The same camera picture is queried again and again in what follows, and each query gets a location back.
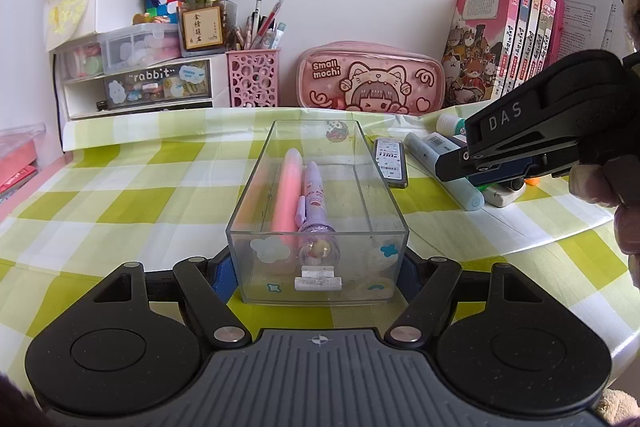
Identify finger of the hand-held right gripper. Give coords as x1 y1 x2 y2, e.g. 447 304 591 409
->
435 147 503 184
467 161 551 188

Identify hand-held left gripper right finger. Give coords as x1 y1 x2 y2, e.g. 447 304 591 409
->
384 251 545 349

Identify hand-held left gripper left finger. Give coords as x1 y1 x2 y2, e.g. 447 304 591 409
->
92 249 253 349

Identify grey eraser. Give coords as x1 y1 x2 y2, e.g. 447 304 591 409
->
481 183 526 208

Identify pale grey marker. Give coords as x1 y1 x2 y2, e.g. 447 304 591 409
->
404 132 484 212

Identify white green glue stick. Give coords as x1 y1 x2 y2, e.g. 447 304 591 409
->
436 113 468 136

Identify clear plastic organizer box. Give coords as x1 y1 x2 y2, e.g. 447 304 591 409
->
226 119 410 307

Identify pink highlighter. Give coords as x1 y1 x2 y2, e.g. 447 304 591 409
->
272 148 303 248

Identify purple globe-top pen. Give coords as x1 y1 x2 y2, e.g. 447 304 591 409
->
295 161 342 270

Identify person's right forearm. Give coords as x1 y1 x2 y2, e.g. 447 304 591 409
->
621 0 640 62

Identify person's right hand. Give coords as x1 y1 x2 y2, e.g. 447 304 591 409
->
569 146 640 259

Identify pink cartoon book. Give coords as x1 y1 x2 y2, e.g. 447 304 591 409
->
512 0 542 92
442 0 522 108
531 0 557 80
502 0 532 96
522 0 550 85

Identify stack of printed papers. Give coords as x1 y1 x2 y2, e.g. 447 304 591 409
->
540 0 632 58

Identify pink cartoon pencil case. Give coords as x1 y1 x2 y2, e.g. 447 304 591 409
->
295 41 445 116

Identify green checked tablecloth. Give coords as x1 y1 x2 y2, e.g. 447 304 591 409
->
0 106 640 408

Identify white desktop drawer unit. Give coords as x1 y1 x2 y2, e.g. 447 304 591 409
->
55 52 230 122

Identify pink perforated pen holder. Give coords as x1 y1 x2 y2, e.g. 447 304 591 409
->
226 48 282 108

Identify clear drawer with cloud print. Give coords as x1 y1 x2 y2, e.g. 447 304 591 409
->
102 61 211 110

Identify clear case with pink books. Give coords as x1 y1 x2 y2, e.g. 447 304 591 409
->
0 123 47 208

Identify bunch of pens and pencils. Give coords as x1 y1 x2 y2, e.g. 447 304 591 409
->
225 0 287 52

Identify tan fuzzy clothing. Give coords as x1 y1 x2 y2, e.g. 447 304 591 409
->
597 387 640 427

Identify clear small drawer box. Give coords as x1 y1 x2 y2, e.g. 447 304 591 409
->
52 24 182 80

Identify wooden framed plaque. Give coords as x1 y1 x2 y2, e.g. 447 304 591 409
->
180 6 223 52

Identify glass plant vase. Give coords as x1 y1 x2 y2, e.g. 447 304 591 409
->
177 0 238 58

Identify colourful puzzle cube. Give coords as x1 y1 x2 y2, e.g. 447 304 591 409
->
142 0 188 22

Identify white cardboard box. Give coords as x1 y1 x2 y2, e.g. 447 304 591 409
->
92 0 148 34

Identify clear bag with yellow print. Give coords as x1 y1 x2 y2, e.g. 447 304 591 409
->
39 0 98 52

